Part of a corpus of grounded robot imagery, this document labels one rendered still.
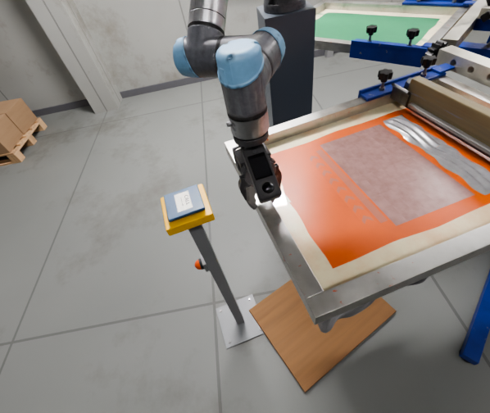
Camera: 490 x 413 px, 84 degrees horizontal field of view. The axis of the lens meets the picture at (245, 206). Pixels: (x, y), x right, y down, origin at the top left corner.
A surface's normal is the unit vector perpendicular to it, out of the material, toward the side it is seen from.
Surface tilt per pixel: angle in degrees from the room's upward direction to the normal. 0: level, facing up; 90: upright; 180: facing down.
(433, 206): 0
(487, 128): 90
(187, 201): 0
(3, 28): 90
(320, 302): 0
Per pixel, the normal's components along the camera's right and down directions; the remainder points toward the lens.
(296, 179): -0.15, -0.65
